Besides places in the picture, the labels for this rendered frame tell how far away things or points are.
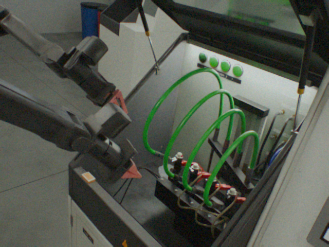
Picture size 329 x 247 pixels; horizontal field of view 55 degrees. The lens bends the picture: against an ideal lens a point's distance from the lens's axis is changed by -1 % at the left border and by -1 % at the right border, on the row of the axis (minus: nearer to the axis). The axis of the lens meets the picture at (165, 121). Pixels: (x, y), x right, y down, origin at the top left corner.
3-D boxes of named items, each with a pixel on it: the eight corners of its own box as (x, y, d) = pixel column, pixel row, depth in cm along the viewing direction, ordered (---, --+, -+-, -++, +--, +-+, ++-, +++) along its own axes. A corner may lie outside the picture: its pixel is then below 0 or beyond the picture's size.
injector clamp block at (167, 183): (151, 209, 126) (156, 178, 119) (170, 199, 133) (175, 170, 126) (217, 268, 105) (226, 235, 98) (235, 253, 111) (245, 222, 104)
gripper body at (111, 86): (104, 84, 93) (86, 66, 89) (118, 88, 84) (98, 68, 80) (89, 100, 91) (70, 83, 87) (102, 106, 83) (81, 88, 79)
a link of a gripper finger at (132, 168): (151, 177, 81) (128, 160, 75) (132, 196, 81) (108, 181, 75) (141, 162, 86) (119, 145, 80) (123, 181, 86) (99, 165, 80)
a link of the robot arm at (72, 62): (57, 69, 82) (64, 69, 78) (73, 50, 84) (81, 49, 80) (76, 87, 86) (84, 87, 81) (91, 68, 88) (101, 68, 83)
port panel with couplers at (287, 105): (254, 169, 121) (277, 94, 107) (259, 166, 123) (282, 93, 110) (284, 187, 113) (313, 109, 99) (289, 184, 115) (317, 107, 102)
